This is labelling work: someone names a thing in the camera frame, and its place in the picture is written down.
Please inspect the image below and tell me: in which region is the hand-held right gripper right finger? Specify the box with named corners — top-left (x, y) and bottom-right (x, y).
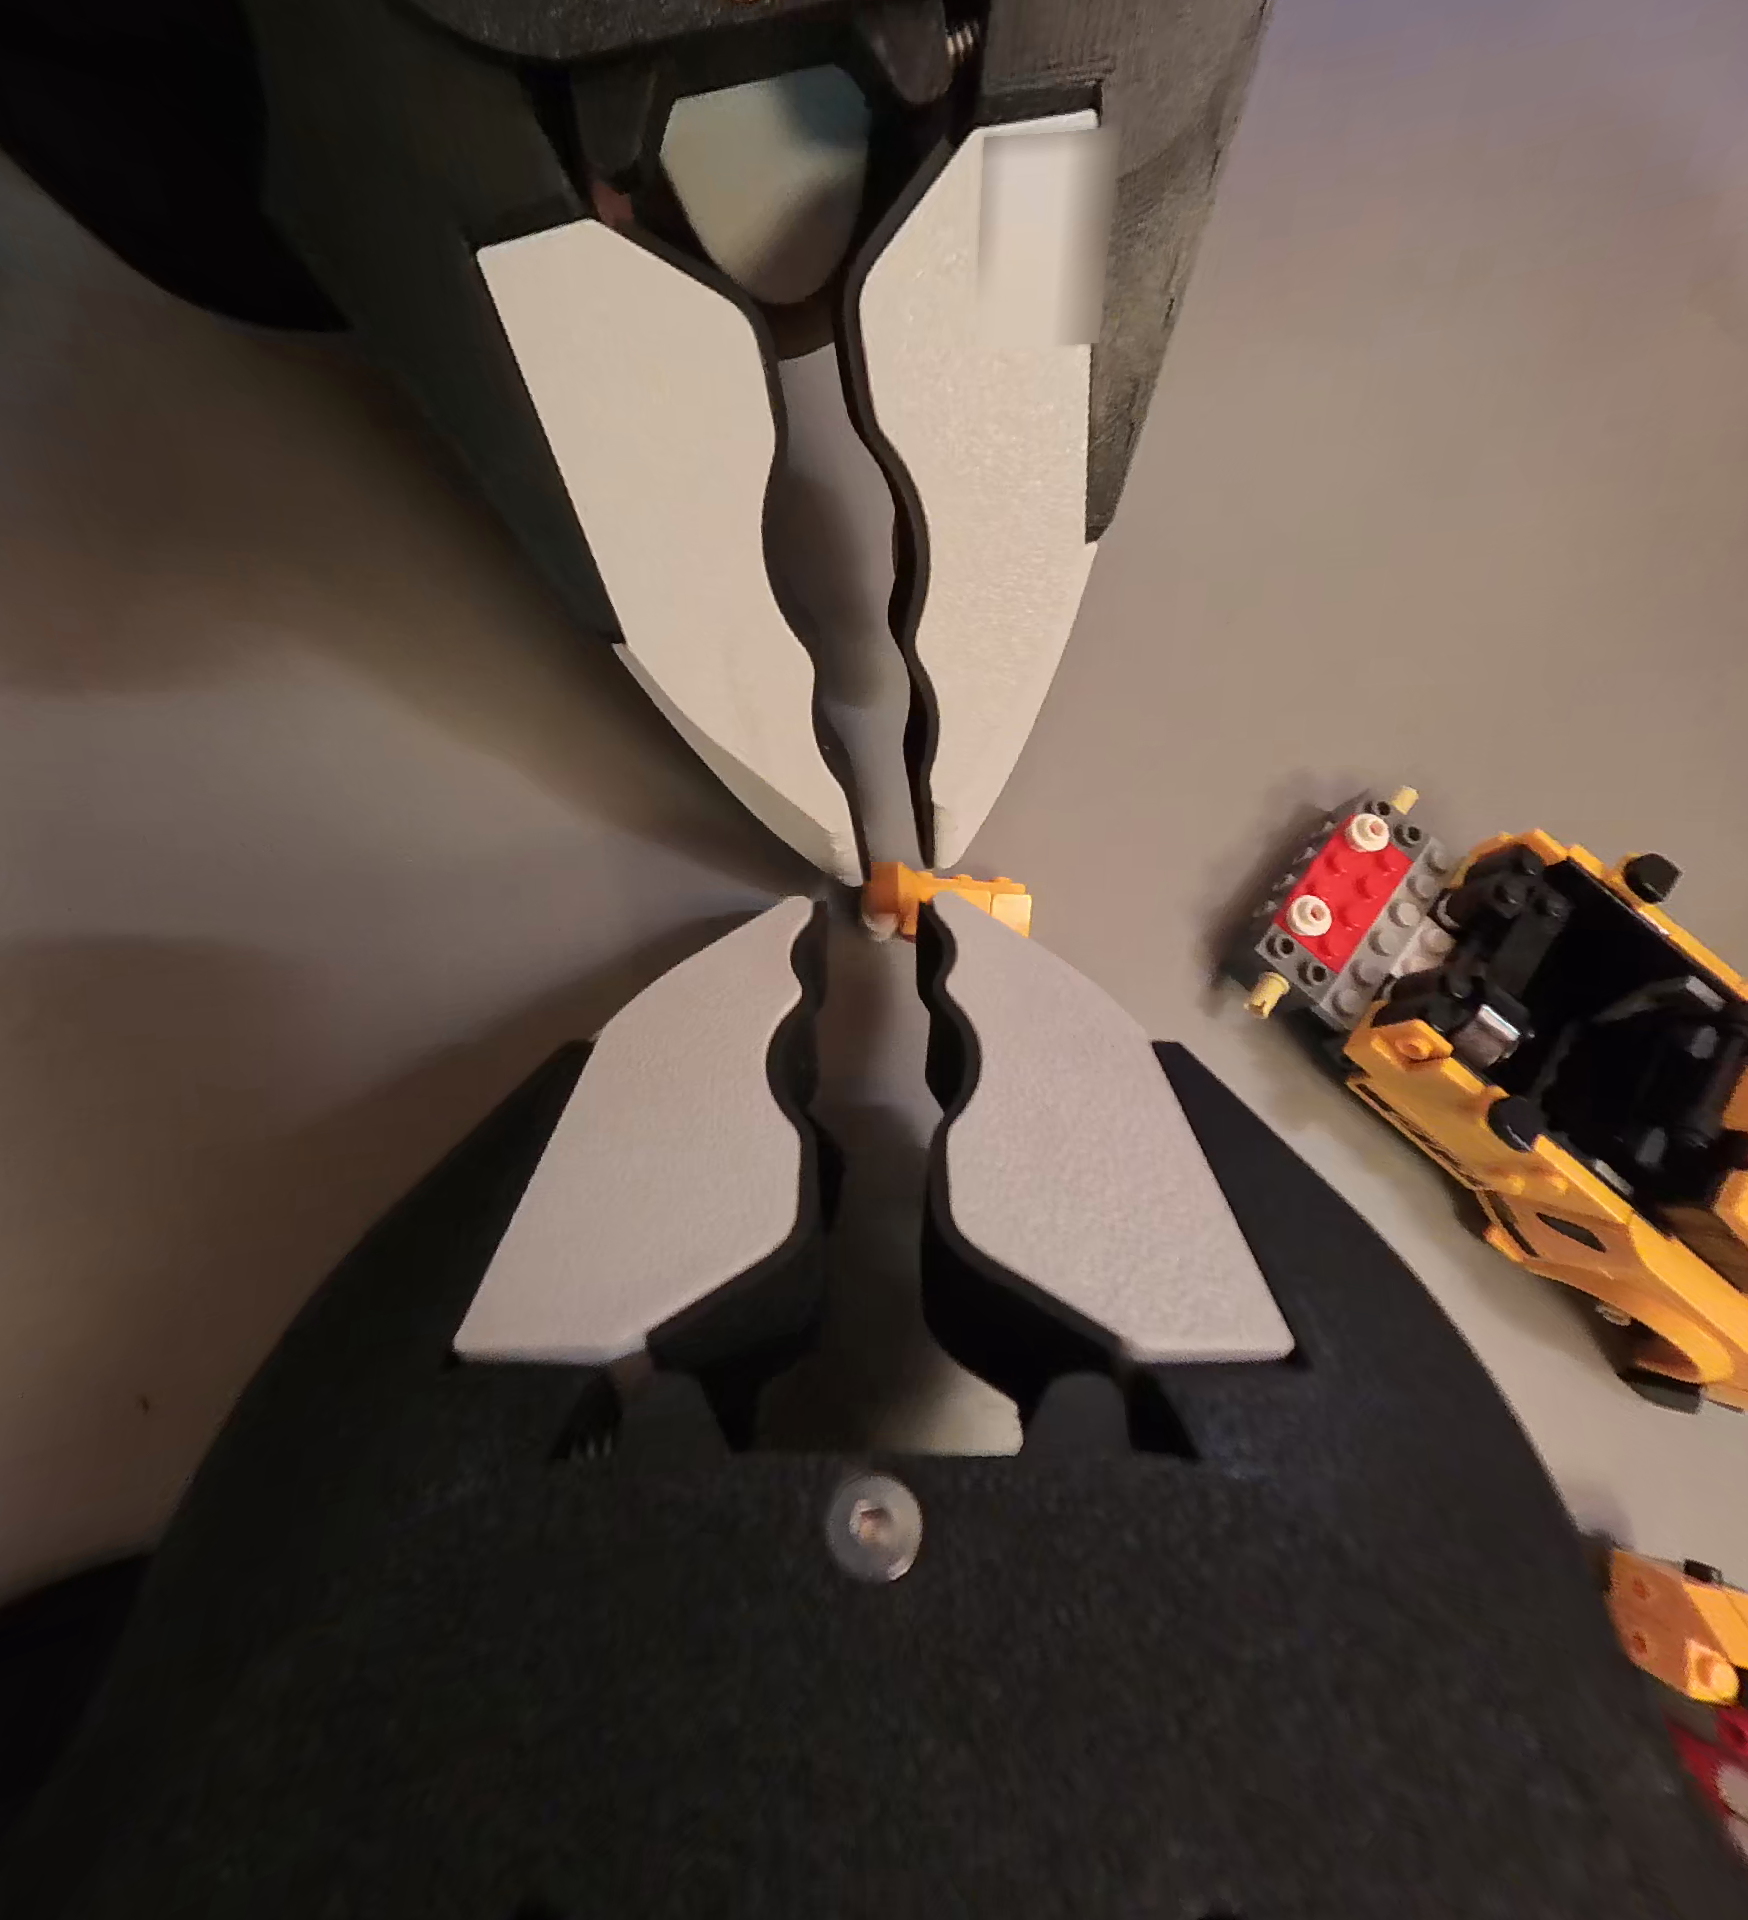
top-left (913, 905), bottom-right (1298, 1452)

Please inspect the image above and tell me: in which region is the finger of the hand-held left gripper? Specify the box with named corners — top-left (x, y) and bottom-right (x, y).
top-left (475, 217), bottom-right (877, 885)
top-left (843, 127), bottom-right (1102, 871)

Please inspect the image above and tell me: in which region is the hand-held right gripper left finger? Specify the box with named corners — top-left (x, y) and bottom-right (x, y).
top-left (447, 897), bottom-right (831, 1452)

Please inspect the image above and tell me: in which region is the orange and red lego assembly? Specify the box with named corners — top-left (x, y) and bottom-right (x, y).
top-left (860, 862), bottom-right (1038, 945)

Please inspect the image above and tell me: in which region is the orange lego frame piece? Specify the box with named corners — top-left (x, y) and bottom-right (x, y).
top-left (1604, 1545), bottom-right (1748, 1920)

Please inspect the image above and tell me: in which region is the yellow lego car model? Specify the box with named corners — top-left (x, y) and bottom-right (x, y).
top-left (1241, 780), bottom-right (1748, 1417)

